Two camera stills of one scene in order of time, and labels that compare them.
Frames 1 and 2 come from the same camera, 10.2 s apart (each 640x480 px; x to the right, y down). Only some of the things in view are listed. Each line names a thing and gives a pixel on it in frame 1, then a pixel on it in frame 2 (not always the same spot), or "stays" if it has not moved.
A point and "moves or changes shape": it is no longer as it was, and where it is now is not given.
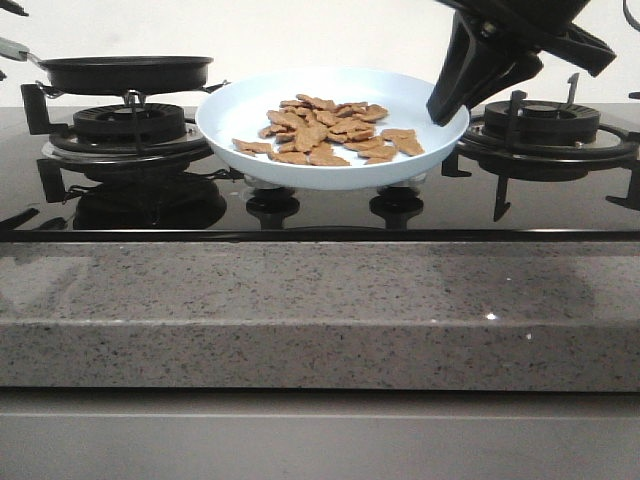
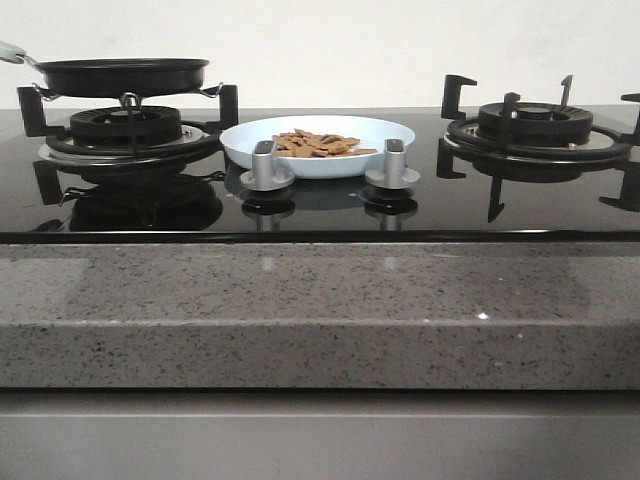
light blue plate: [320, 128] moves or changes shape
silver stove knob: [409, 186] → [395, 174]
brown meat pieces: [313, 130] moves or changes shape
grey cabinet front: [275, 433] stays
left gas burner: [129, 135] stays
